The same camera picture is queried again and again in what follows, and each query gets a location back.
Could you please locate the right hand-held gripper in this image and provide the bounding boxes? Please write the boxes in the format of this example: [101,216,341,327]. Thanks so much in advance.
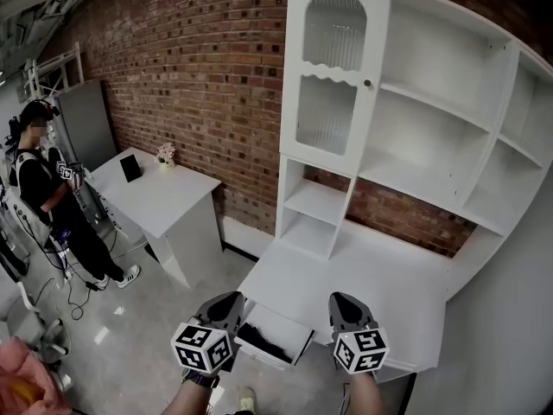
[327,290,391,377]

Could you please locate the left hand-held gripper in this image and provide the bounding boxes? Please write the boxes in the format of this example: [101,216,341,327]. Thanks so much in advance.
[170,290,246,378]

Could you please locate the black cloth item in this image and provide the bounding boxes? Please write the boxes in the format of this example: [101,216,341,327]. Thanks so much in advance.
[237,321,294,362]

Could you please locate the white drawer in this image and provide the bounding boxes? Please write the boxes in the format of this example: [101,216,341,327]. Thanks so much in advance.
[234,299,315,367]

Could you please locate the person's left forearm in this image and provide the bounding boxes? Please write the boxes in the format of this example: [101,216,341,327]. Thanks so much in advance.
[160,380,218,415]

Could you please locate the person's right forearm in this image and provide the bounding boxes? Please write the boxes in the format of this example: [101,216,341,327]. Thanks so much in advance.
[345,372,389,415]

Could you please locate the person's pale shoe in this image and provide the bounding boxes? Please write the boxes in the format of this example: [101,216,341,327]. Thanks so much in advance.
[236,386,259,413]

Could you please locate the white shelf hutch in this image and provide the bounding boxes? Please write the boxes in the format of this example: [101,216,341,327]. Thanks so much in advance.
[276,0,553,264]

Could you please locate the small potted flowers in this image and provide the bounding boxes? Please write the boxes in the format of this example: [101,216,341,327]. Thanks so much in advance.
[155,141,178,171]

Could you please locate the small black box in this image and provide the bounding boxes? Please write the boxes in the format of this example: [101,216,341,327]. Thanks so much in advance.
[119,153,144,185]

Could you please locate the white swivel chair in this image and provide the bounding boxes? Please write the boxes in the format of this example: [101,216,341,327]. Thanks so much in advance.
[0,274,73,365]

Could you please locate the white arched glass cabinet door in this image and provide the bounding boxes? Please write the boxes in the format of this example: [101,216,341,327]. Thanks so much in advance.
[279,0,393,173]

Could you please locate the pink cloth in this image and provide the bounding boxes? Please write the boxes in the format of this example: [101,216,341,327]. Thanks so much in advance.
[0,337,73,415]

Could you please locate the orange object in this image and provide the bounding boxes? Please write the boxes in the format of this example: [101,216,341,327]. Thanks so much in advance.
[10,382,42,406]

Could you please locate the grey metal cabinet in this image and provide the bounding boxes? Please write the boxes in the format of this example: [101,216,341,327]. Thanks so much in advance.
[52,79,118,177]

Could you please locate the white metal rack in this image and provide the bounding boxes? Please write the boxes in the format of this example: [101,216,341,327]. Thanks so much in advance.
[23,41,86,103]

